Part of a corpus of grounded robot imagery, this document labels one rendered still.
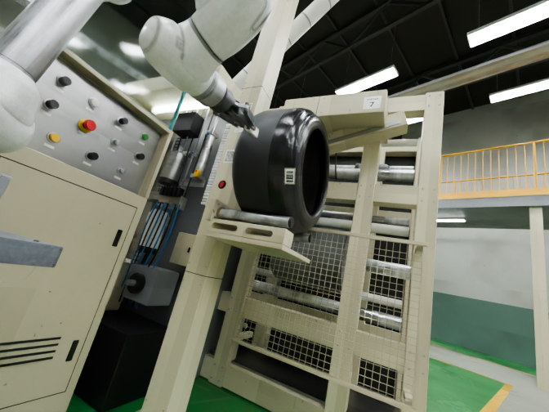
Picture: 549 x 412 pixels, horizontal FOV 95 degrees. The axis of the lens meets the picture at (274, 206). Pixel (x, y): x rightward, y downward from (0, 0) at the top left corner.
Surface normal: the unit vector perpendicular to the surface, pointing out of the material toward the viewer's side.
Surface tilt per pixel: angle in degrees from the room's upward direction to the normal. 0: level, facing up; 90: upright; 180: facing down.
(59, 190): 90
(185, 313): 90
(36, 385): 90
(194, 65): 139
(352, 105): 90
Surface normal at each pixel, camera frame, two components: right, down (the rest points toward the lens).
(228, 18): 0.11, 0.60
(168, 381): -0.39, -0.33
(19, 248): 0.94, 0.14
